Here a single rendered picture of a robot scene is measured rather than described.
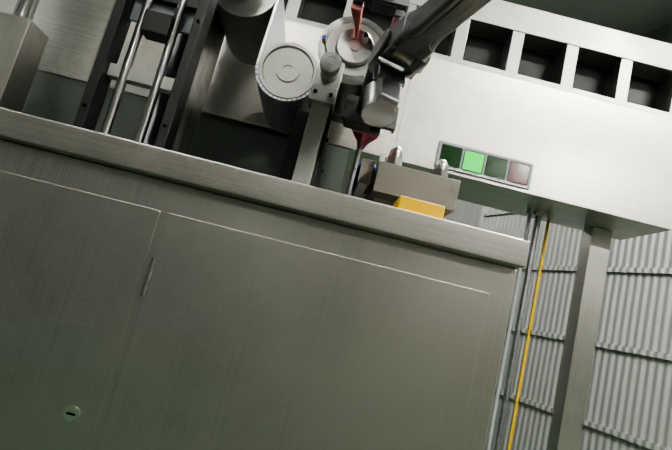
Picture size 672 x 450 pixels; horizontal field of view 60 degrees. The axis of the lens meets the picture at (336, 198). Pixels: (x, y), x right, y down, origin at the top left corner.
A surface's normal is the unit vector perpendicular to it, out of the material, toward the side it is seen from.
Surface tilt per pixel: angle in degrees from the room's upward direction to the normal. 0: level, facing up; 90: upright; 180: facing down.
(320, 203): 90
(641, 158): 90
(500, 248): 90
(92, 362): 90
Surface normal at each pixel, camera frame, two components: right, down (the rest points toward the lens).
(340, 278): 0.06, -0.18
